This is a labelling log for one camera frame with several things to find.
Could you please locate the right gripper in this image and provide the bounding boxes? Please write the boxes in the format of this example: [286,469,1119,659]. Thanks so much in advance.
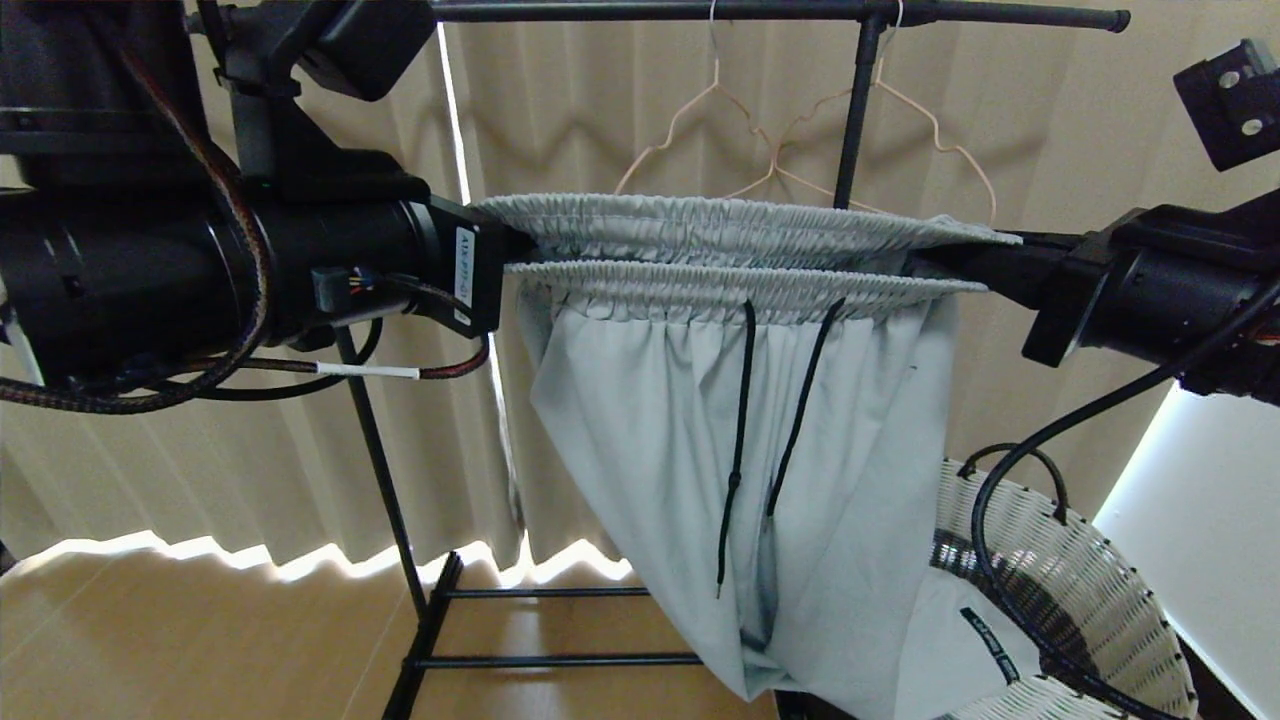
[1022,188,1280,407]

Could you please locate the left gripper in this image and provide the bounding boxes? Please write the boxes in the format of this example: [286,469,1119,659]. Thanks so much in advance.
[0,190,514,393]

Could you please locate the pale grey trousers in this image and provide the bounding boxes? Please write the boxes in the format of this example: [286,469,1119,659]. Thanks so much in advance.
[470,192,1047,720]

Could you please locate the pink clothes hanger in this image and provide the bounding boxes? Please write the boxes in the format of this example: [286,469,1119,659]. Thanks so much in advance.
[724,0,999,228]
[611,0,779,198]

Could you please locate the white laundry basket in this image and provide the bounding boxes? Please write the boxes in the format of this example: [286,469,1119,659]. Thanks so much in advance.
[928,442,1200,720]

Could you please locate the black clothes rack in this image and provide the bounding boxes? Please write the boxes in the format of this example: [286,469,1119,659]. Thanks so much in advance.
[333,0,1132,720]

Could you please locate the beige curtain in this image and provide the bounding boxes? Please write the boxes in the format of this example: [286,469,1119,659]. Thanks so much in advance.
[0,0,1280,581]

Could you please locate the red black braided cable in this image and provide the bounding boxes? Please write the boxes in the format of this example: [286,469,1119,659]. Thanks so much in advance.
[180,335,493,384]

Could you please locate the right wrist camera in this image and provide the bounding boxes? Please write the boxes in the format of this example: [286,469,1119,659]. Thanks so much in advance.
[1173,38,1280,173]

